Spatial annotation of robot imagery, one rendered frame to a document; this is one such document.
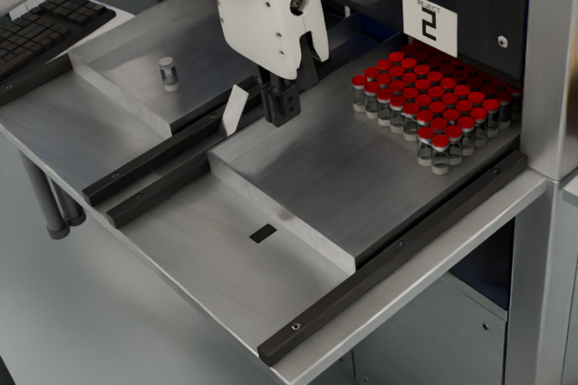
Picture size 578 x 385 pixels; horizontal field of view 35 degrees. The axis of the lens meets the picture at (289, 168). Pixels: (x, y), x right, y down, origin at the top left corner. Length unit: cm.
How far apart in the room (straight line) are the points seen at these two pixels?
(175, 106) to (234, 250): 29
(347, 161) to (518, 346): 40
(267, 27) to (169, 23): 68
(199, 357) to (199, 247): 104
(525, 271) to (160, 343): 110
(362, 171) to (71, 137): 40
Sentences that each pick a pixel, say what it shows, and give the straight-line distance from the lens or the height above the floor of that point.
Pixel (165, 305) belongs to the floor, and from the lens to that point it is 220.
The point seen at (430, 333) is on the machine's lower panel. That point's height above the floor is 43.
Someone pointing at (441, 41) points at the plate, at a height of 100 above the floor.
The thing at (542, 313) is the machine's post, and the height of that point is 65.
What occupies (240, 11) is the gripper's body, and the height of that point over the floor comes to 121.
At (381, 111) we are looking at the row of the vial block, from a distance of 116.
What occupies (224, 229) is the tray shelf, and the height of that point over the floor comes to 88.
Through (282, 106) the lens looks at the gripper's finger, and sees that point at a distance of 85.
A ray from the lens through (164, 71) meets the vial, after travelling 128.
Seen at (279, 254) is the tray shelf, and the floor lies 88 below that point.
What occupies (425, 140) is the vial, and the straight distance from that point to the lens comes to 109.
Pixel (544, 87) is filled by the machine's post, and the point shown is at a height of 101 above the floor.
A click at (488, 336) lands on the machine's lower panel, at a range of 140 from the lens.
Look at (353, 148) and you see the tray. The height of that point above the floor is 88.
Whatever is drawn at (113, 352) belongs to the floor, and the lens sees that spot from 215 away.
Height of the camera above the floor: 162
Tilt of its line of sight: 41 degrees down
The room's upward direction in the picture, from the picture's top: 9 degrees counter-clockwise
